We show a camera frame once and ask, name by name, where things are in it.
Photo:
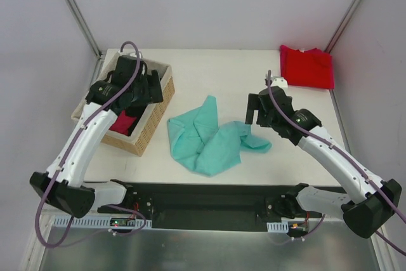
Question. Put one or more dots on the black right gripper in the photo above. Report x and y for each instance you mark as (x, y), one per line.
(252, 109)

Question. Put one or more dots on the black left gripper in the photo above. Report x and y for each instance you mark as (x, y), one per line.
(153, 87)

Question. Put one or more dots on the woven wicker basket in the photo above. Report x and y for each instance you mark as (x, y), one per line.
(137, 142)

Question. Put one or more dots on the teal t shirt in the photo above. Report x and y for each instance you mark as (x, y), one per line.
(200, 144)

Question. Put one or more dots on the red t shirt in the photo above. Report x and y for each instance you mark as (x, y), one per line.
(310, 68)

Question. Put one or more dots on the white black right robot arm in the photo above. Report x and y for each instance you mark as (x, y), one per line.
(367, 202)

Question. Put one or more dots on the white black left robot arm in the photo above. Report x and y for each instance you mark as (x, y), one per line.
(127, 85)

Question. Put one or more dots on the magenta t shirt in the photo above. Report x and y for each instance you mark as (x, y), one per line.
(125, 123)

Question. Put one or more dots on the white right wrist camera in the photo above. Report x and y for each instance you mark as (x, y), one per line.
(279, 81)

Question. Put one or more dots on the right aluminium frame post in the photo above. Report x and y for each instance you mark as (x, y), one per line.
(349, 10)

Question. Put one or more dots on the aluminium frame post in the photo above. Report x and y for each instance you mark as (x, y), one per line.
(349, 10)
(84, 27)

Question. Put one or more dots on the right white cable duct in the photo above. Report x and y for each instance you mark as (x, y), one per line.
(278, 227)

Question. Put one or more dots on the white cable duct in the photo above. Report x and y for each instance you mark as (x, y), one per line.
(278, 227)
(109, 222)

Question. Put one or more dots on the left aluminium frame post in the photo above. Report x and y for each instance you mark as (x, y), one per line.
(84, 27)

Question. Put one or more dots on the left white cable duct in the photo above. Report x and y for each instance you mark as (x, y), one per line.
(109, 222)

